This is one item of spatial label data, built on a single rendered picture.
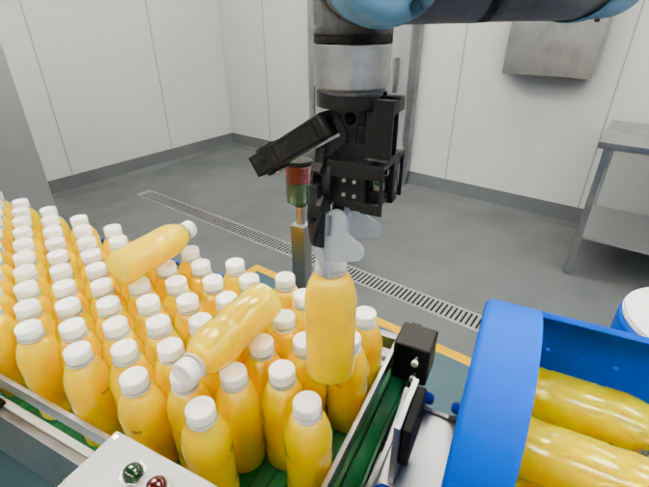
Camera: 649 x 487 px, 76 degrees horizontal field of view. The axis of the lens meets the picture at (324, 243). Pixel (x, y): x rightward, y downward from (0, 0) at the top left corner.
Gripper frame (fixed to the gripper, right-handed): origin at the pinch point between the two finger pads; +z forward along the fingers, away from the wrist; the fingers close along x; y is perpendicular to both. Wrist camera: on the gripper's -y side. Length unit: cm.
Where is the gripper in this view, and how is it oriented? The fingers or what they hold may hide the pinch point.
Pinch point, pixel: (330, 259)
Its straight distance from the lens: 52.0
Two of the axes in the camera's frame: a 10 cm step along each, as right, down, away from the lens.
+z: 0.0, 8.8, 4.8
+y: 9.0, 2.1, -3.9
